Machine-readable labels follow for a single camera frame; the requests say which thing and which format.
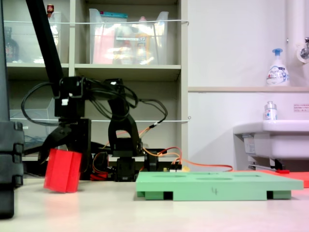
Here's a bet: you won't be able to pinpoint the red cross columnar block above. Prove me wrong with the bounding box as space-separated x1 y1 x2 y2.
43 148 83 194

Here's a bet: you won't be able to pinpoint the green shape-hole board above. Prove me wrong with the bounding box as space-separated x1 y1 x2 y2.
135 171 304 202

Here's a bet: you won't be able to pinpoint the flat orange block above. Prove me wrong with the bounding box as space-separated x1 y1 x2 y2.
231 169 309 189

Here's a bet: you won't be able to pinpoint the low clear plastic bin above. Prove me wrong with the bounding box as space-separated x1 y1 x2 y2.
9 96 58 155

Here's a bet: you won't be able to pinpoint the notched black stack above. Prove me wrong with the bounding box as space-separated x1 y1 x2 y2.
0 120 25 219

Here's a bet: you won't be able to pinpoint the beige shelf unit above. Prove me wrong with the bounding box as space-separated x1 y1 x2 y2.
0 0 189 162

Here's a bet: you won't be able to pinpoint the black table clamp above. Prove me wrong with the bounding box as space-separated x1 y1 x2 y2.
144 153 160 173

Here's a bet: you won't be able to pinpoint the pink folder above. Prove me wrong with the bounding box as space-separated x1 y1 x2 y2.
93 24 115 65

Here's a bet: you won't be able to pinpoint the dark round bottle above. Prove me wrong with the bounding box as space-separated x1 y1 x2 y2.
4 26 20 63

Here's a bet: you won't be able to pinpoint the large clear plastic bin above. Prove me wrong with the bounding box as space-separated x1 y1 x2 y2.
88 8 169 65

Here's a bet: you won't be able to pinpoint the yellow labelled bottle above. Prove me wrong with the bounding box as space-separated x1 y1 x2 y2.
134 16 152 65

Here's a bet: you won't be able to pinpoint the brown bottle red cap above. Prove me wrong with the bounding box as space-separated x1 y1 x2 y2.
46 3 55 19

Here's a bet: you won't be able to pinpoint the small clear bottle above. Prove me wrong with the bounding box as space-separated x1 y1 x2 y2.
264 101 279 121

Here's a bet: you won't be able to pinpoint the white sink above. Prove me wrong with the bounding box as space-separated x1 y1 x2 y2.
233 119 309 170

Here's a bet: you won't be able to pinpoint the white pump soap bottle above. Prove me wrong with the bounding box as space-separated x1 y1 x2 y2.
266 48 291 87

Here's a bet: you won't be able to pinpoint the metal faucet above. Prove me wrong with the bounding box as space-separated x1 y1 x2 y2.
296 37 309 64

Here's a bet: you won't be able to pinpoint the coiled orange wires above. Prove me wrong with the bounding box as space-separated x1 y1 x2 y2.
90 151 117 181

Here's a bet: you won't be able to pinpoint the thin black wire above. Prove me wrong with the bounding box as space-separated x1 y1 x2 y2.
21 81 61 127
120 83 169 129

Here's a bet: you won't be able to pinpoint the thin orange wire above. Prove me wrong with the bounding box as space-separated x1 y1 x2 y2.
103 125 183 165

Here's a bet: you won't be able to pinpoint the circuit board with wires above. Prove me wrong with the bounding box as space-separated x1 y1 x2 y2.
163 163 190 174

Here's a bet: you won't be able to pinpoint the long orange cable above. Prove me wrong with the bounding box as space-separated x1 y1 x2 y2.
180 158 234 173

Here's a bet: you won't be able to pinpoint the red wall label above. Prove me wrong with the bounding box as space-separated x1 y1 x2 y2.
293 103 309 113

